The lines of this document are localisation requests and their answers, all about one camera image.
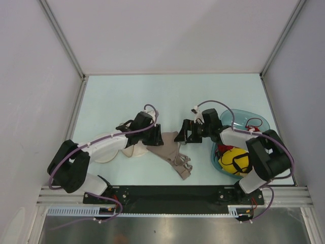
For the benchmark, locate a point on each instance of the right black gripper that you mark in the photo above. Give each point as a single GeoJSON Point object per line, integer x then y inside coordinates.
{"type": "Point", "coordinates": [183, 134]}

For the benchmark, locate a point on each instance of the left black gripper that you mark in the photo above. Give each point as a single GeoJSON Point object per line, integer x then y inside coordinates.
{"type": "Point", "coordinates": [157, 139]}

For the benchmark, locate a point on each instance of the beige bra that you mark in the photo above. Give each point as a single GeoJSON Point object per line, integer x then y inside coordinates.
{"type": "Point", "coordinates": [170, 152]}

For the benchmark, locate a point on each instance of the white mesh laundry bag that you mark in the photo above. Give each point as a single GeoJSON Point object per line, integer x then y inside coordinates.
{"type": "Point", "coordinates": [107, 149]}

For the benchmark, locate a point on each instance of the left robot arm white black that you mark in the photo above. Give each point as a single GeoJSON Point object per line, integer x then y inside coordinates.
{"type": "Point", "coordinates": [69, 168]}

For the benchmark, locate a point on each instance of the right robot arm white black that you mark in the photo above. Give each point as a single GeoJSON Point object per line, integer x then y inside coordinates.
{"type": "Point", "coordinates": [266, 152]}

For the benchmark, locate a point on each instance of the red bra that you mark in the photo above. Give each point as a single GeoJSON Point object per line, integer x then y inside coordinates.
{"type": "Point", "coordinates": [251, 127]}

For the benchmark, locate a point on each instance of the yellow black bra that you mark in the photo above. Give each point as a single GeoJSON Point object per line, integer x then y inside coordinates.
{"type": "Point", "coordinates": [236, 162]}

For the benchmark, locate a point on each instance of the teal transparent plastic basin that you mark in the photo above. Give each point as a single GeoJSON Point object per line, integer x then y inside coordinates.
{"type": "Point", "coordinates": [238, 118]}

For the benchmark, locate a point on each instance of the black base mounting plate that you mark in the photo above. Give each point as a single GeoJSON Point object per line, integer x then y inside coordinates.
{"type": "Point", "coordinates": [178, 200]}

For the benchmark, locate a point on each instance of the aluminium frame rail front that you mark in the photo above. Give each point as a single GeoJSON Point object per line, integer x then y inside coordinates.
{"type": "Point", "coordinates": [283, 197]}

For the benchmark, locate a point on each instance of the white slotted cable duct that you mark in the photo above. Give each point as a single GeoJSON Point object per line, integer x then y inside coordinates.
{"type": "Point", "coordinates": [73, 211]}

